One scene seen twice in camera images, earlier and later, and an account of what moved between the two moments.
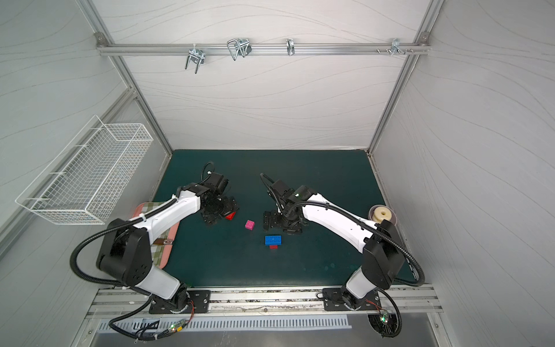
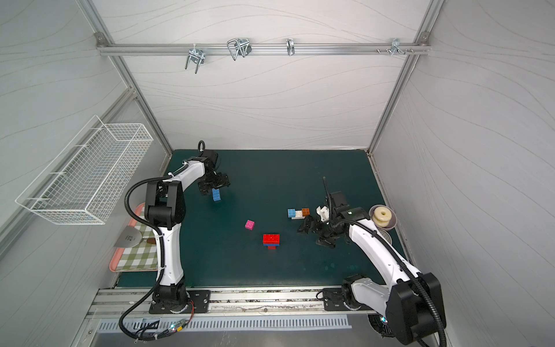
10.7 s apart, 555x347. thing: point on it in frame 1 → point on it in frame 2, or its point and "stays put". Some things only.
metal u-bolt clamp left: x=196 y=56 stays put
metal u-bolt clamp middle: x=241 y=46 stays put
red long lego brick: x=230 y=216 → x=271 y=240
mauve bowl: x=371 y=211 stays put
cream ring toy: x=381 y=213 stays put
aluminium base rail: x=110 y=303 stays put
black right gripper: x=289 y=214 → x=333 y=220
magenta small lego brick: x=250 y=225 stays put
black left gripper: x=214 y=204 → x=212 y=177
